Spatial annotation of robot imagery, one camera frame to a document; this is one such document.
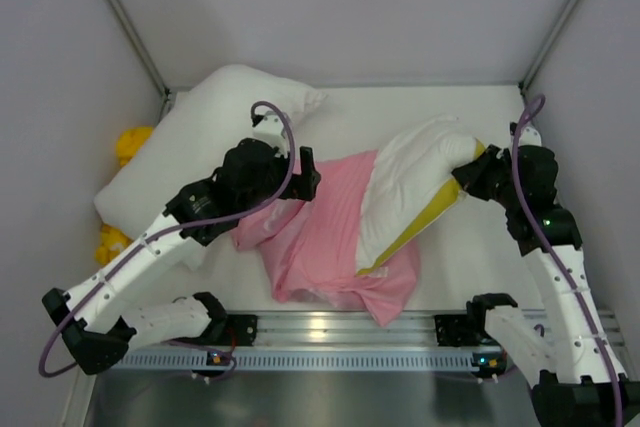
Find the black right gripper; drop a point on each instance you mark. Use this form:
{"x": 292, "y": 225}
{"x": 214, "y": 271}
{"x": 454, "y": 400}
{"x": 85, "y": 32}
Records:
{"x": 477, "y": 175}

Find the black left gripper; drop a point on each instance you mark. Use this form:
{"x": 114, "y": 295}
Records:
{"x": 305, "y": 173}

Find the pink pillowcase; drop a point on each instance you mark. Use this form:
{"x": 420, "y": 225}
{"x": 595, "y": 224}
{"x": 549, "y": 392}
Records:
{"x": 309, "y": 248}

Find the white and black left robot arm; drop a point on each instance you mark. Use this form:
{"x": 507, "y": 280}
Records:
{"x": 97, "y": 319}

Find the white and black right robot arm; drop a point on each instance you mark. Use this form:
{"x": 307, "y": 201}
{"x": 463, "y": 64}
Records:
{"x": 575, "y": 378}

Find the bare white pillow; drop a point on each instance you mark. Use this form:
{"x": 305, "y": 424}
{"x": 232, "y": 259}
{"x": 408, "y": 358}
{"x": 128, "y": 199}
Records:
{"x": 192, "y": 139}

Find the yellow cloth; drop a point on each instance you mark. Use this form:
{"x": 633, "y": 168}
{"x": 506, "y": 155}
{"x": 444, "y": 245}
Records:
{"x": 116, "y": 203}

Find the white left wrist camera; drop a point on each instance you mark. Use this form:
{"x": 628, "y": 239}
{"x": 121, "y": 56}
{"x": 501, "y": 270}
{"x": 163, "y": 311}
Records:
{"x": 270, "y": 128}

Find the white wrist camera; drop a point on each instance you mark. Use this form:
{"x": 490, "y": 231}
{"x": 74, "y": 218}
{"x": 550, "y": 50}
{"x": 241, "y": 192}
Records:
{"x": 529, "y": 135}
{"x": 270, "y": 128}

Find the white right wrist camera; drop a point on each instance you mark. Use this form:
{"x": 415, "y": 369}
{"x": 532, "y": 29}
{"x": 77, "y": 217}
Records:
{"x": 529, "y": 135}

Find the right aluminium corner post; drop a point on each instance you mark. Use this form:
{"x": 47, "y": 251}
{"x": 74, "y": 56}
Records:
{"x": 553, "y": 34}

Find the aluminium corner post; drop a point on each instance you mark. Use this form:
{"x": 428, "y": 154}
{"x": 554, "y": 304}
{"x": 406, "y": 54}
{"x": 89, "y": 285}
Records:
{"x": 553, "y": 34}
{"x": 132, "y": 36}

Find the aluminium front rail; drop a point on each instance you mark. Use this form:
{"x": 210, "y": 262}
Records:
{"x": 340, "y": 329}

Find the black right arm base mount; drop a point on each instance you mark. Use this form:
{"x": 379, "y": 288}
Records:
{"x": 458, "y": 330}

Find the left aluminium corner post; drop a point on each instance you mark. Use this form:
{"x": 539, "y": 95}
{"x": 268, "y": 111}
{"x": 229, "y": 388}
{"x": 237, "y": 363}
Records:
{"x": 132, "y": 36}

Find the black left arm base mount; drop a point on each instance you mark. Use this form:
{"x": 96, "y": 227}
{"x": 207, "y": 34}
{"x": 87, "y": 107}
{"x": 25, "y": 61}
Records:
{"x": 237, "y": 330}

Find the grey slotted cable duct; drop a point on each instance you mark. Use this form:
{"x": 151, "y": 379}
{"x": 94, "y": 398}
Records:
{"x": 482, "y": 361}

